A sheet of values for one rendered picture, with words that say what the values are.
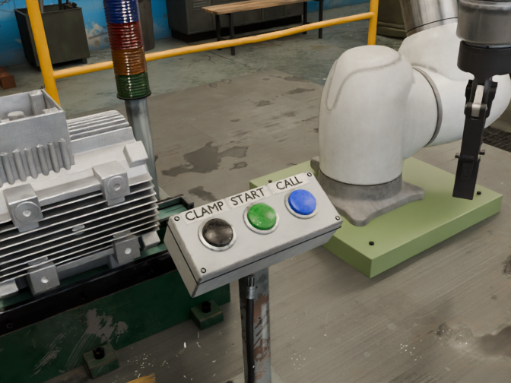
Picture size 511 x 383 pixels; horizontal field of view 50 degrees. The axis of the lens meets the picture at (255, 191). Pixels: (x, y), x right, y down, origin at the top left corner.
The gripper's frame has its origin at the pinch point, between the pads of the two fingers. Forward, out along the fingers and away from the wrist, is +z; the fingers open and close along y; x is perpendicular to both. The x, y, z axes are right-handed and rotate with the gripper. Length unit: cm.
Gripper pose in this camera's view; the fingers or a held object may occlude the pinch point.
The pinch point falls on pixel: (466, 176)
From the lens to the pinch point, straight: 88.6
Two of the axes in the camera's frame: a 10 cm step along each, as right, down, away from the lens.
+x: -9.0, -1.8, 3.9
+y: 4.3, -4.3, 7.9
